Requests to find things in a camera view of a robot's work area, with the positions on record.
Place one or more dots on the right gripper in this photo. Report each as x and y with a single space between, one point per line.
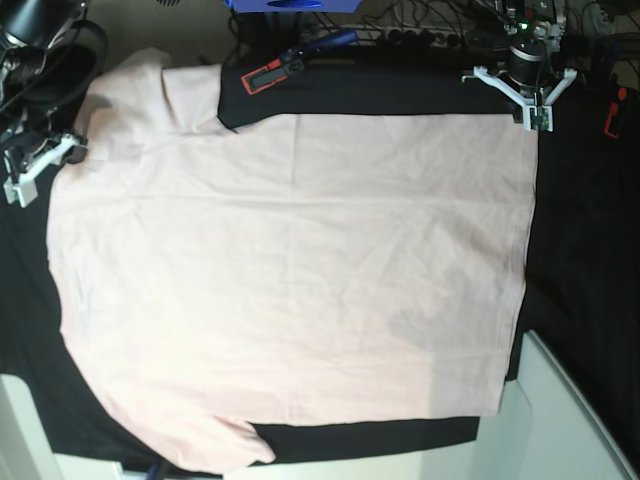
31 145

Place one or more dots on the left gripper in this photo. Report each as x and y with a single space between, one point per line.
529 69

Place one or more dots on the light pink T-shirt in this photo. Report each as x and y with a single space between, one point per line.
306 270

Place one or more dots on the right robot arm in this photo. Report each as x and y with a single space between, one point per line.
50 54

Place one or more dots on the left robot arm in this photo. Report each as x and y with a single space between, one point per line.
525 21

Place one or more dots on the orange clamp at right edge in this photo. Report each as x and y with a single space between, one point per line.
612 124

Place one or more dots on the white power strip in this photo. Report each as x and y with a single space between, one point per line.
421 38

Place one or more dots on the black table cloth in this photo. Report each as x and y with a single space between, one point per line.
582 294

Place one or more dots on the blue clamp at front edge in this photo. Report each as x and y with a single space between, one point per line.
158 471

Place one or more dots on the blue clamp handle right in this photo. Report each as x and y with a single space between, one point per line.
603 60

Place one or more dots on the orange black clamp, blue handles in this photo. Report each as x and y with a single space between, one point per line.
292 61

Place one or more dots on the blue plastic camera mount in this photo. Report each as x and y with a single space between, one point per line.
262 6

